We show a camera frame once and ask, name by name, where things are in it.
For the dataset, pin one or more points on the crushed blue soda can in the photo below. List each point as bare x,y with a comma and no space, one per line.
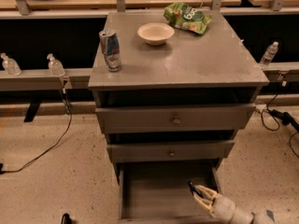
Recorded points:
110,49

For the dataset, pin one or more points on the black object bottom edge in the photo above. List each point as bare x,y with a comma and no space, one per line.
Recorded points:
66,219

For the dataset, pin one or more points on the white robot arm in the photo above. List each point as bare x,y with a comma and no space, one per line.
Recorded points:
242,216

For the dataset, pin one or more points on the grey top drawer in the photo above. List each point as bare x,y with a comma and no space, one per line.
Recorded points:
174,118

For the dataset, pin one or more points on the grey middle drawer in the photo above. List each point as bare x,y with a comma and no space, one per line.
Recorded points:
170,151

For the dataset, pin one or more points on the grey wooden drawer cabinet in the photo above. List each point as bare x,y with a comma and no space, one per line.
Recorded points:
210,69

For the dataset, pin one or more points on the clear pump bottle near cabinet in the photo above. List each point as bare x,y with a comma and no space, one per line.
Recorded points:
55,66

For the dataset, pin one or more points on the white bowl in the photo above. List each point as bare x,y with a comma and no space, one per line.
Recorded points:
155,33

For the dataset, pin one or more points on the clear water bottle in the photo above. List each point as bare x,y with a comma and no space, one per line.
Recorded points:
269,55

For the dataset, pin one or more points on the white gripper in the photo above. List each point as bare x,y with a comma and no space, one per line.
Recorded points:
224,207

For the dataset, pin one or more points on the clear pump bottle far left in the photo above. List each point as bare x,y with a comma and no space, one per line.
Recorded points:
10,65

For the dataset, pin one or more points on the green chip bag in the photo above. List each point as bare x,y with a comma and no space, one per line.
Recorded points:
182,16

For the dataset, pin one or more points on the grey open bottom drawer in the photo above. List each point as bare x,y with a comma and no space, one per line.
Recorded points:
159,193

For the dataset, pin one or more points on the dark rxbar blueberry bar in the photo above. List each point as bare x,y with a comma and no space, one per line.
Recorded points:
193,189

